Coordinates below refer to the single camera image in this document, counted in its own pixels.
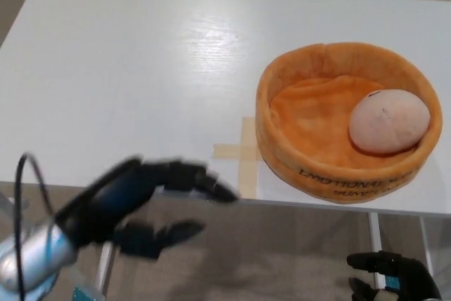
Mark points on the beige masking tape strip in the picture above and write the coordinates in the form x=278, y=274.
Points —
x=229, y=151
x=248, y=177

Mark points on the pink round plush toy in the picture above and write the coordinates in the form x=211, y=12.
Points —
x=387, y=121

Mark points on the orange plush plate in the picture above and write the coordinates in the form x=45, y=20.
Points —
x=310, y=132

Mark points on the white metal frame bar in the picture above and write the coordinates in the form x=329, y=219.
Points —
x=5, y=204

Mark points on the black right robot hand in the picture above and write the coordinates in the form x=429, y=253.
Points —
x=415, y=280

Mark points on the white table leg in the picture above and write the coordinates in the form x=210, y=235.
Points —
x=374, y=234
x=105, y=269
x=424, y=237

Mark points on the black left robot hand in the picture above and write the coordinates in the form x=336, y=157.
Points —
x=105, y=206

